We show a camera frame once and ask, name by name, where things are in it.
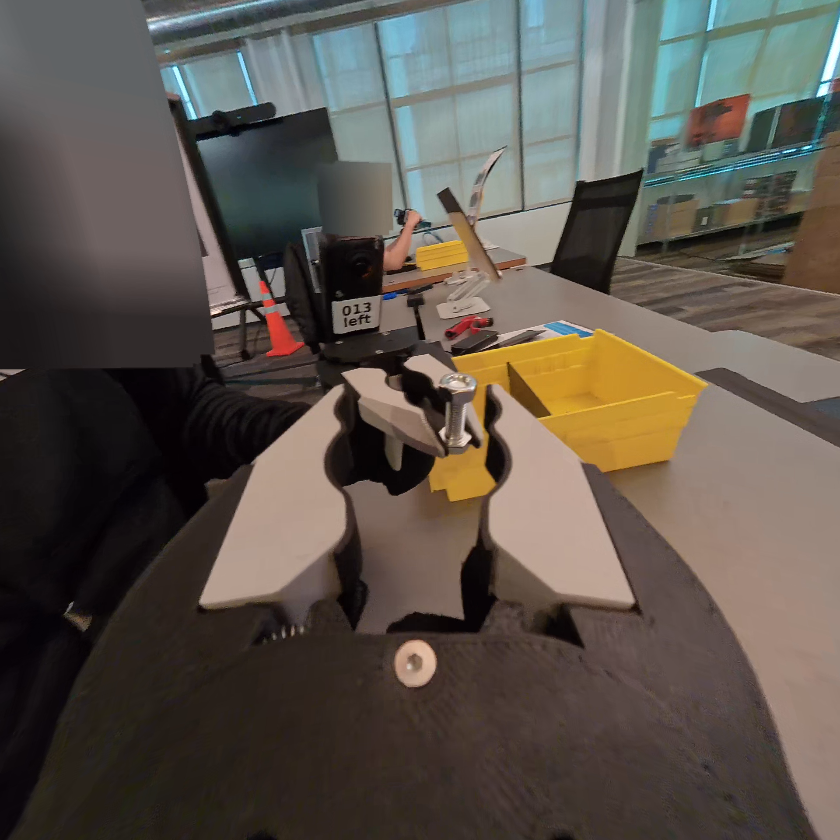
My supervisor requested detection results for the black office chair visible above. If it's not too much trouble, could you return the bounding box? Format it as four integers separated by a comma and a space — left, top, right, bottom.
550, 168, 645, 295
282, 241, 322, 349

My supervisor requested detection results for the white folding stand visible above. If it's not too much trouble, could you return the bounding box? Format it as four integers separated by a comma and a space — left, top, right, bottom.
436, 269, 493, 319

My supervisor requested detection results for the storage shelf with boxes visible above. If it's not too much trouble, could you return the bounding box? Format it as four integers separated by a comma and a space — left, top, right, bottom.
640, 92, 828, 247

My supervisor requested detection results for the yellow parts bin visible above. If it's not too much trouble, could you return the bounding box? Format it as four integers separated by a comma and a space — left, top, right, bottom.
415, 241, 468, 271

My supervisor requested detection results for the yellow storage bin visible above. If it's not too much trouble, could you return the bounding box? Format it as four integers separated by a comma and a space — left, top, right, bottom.
430, 328, 710, 503

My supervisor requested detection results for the framed marker sign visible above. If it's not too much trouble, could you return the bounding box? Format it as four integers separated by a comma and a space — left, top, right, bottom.
167, 95, 253, 316

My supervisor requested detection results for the black webcam bar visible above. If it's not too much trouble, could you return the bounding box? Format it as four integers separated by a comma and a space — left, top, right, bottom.
184, 100, 277, 136

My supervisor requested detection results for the black bin divider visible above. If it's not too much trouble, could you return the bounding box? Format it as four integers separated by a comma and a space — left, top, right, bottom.
507, 362, 552, 420

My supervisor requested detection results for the silver ventilation duct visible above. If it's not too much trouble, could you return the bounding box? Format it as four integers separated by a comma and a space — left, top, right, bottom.
147, 0, 526, 40

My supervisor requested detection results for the printed standing banner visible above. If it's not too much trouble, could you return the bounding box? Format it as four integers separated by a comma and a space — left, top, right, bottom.
469, 146, 508, 221

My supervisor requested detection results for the black board with wooden back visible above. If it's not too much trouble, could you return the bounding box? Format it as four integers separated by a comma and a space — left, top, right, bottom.
437, 187, 503, 280

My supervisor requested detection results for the black wall monitor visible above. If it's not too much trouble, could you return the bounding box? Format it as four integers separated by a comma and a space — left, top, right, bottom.
193, 107, 339, 262

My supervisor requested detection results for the person's left forearm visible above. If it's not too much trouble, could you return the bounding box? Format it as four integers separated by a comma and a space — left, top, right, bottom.
184, 367, 329, 487

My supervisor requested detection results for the wood edged table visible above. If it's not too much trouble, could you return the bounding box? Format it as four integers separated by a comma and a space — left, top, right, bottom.
381, 243, 528, 294

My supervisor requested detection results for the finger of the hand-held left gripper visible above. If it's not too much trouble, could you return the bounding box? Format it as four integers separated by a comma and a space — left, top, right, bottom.
341, 367, 447, 471
400, 352, 484, 450

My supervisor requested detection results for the orange traffic cone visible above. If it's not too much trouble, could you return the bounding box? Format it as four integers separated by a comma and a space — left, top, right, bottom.
258, 281, 305, 357

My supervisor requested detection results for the steel hex bolt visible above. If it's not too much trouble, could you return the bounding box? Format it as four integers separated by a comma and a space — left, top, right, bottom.
438, 373, 475, 442

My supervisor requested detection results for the white blue leaflet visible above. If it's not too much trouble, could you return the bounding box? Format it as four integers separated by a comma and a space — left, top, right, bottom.
525, 319, 595, 341

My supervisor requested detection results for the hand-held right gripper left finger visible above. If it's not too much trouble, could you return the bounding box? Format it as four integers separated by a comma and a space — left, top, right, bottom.
199, 384, 362, 624

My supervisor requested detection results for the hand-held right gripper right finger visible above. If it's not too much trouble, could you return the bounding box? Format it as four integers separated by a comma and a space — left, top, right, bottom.
479, 384, 637, 624

